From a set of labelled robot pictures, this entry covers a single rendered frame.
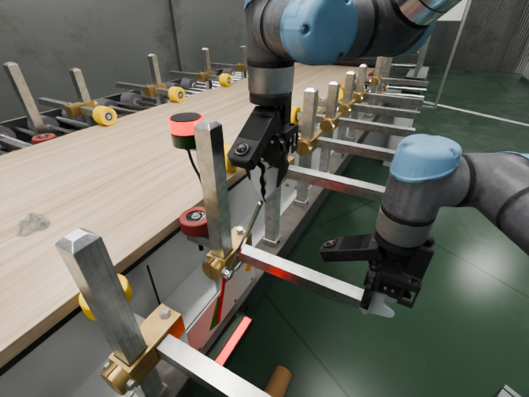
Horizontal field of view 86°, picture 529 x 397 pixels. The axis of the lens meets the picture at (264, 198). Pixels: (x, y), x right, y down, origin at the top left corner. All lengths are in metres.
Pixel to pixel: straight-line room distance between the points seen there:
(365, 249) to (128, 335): 0.39
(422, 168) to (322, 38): 0.19
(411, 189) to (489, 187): 0.09
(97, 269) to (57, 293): 0.25
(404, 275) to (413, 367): 1.11
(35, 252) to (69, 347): 0.21
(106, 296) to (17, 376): 0.34
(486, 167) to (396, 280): 0.21
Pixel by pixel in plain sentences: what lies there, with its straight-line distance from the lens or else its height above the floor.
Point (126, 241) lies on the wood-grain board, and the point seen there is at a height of 0.90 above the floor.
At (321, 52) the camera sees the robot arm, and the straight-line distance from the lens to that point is 0.35.
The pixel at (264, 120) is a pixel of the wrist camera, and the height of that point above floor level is 1.17.
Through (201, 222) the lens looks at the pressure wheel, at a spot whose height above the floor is 0.91.
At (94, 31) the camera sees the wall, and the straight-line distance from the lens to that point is 4.87.
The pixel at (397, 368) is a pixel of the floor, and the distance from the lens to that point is 1.58.
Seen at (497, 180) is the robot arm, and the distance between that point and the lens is 0.45.
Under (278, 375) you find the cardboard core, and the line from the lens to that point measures 1.36.
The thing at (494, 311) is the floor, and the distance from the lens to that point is 2.02.
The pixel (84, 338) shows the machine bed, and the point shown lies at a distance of 0.78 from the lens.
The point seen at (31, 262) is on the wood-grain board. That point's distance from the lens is 0.74.
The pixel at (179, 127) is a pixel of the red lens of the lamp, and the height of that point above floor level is 1.16.
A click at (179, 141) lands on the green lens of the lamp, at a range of 0.52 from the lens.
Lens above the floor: 1.32
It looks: 33 degrees down
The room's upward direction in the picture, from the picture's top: straight up
